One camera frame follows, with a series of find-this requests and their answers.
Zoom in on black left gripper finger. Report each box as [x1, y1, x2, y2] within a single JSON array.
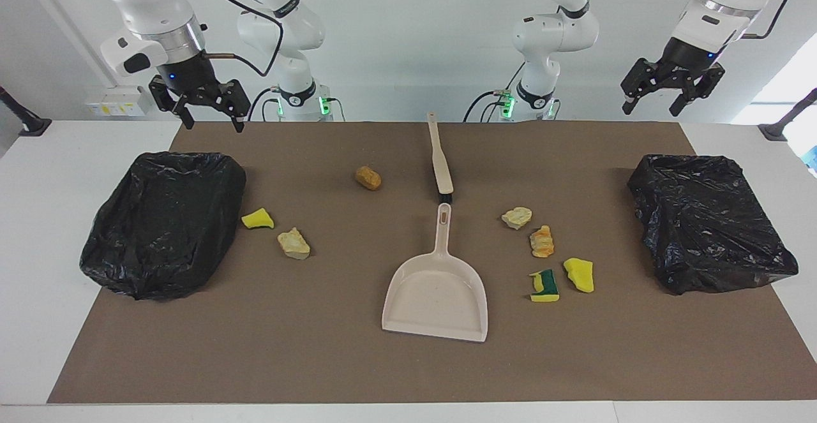
[[621, 59, 668, 115], [669, 66, 725, 117]]

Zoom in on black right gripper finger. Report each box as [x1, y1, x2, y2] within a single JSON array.
[[217, 79, 251, 133], [149, 76, 194, 130]]

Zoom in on small yellow sponge scrap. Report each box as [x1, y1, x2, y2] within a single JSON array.
[[241, 208, 275, 230]]

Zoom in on beige torn sponge chunk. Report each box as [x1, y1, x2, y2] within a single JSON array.
[[276, 226, 311, 260], [501, 207, 533, 230]]

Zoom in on orange white sponge chunk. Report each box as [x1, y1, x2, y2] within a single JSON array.
[[529, 225, 555, 258]]

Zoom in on yellow sponge piece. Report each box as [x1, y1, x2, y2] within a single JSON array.
[[562, 257, 595, 293]]

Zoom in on beige hand brush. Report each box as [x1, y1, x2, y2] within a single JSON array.
[[426, 112, 454, 204]]

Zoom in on green and yellow sponge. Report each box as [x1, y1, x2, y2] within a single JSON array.
[[528, 269, 560, 303]]

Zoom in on beige plastic dustpan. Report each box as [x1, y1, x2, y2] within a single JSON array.
[[382, 203, 489, 343]]

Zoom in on black bag lined bin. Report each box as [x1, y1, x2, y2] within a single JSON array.
[[79, 151, 247, 301], [627, 154, 799, 295]]

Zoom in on black clamp stand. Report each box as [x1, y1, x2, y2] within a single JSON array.
[[0, 86, 52, 137], [758, 88, 817, 142]]

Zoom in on brown table mat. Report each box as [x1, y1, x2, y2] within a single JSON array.
[[47, 121, 817, 404]]

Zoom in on black base cable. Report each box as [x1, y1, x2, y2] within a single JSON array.
[[248, 87, 281, 122], [463, 90, 511, 122]]

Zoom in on white wall socket box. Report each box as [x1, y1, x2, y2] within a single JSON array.
[[85, 86, 151, 117]]

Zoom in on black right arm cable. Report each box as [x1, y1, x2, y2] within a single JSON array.
[[185, 0, 285, 78]]

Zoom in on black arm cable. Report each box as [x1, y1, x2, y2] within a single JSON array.
[[185, 0, 285, 78], [740, 0, 817, 41]]

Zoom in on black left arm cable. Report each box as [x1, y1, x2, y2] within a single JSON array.
[[740, 0, 817, 41]]

